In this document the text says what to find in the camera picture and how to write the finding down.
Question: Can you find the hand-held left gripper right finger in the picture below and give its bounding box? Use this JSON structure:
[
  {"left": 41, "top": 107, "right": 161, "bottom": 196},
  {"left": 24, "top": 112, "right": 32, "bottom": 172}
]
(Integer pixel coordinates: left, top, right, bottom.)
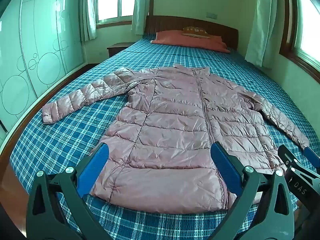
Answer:
[{"left": 210, "top": 142, "right": 296, "bottom": 240}]

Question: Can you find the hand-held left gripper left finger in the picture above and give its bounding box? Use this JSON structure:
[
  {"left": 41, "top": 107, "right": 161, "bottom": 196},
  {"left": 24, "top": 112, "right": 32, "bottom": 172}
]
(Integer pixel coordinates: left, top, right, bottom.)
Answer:
[{"left": 26, "top": 142, "right": 110, "bottom": 240}]

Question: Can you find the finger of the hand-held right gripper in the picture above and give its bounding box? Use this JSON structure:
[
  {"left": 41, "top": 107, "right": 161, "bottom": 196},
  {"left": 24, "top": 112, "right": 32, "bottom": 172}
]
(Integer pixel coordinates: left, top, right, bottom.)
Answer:
[
  {"left": 277, "top": 144, "right": 320, "bottom": 183},
  {"left": 303, "top": 147, "right": 320, "bottom": 168}
]

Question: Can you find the pink puffer jacket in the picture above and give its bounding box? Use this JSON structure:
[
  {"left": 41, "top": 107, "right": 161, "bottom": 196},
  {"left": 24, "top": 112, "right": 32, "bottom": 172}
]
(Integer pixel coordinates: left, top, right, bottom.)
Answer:
[{"left": 41, "top": 64, "right": 310, "bottom": 214}]

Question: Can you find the bed with blue plaid sheet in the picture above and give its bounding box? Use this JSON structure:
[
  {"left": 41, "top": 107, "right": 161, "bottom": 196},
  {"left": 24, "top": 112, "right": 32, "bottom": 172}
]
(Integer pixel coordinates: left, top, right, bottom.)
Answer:
[{"left": 10, "top": 39, "right": 320, "bottom": 240}]

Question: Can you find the dark wooden nightstand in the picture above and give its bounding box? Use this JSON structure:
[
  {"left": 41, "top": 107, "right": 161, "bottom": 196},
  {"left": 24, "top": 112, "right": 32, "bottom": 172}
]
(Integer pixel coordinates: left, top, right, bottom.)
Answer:
[{"left": 107, "top": 42, "right": 134, "bottom": 58}]

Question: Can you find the orange pillow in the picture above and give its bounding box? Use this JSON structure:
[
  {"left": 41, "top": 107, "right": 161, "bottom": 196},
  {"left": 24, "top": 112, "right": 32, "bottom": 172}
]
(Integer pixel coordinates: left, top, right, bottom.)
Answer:
[{"left": 150, "top": 29, "right": 231, "bottom": 53}]

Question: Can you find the white wardrobe with circle pattern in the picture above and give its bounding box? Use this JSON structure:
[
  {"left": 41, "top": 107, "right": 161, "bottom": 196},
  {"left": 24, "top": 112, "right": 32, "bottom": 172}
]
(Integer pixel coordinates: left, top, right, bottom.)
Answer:
[{"left": 0, "top": 0, "right": 88, "bottom": 133}]

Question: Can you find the light green curtain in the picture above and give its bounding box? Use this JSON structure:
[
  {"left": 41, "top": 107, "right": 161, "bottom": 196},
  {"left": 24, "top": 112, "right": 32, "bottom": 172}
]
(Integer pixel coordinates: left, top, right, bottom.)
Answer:
[
  {"left": 244, "top": 0, "right": 278, "bottom": 68},
  {"left": 80, "top": 0, "right": 98, "bottom": 42},
  {"left": 131, "top": 0, "right": 155, "bottom": 35}
]

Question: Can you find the small brown patterned cushion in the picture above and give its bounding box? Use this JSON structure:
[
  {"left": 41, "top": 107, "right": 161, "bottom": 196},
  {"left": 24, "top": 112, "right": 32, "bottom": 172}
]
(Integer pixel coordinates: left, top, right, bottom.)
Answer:
[{"left": 182, "top": 26, "right": 210, "bottom": 38}]

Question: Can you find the dark wooden headboard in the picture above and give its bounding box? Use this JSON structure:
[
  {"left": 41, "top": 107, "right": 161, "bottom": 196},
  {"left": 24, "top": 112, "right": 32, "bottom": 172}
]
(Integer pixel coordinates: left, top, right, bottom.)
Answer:
[{"left": 144, "top": 15, "right": 239, "bottom": 50}]

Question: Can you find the wooden bed side rail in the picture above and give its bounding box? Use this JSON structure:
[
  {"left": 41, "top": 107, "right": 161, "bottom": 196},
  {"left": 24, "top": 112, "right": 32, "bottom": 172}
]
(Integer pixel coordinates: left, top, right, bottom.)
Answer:
[{"left": 0, "top": 64, "right": 93, "bottom": 180}]

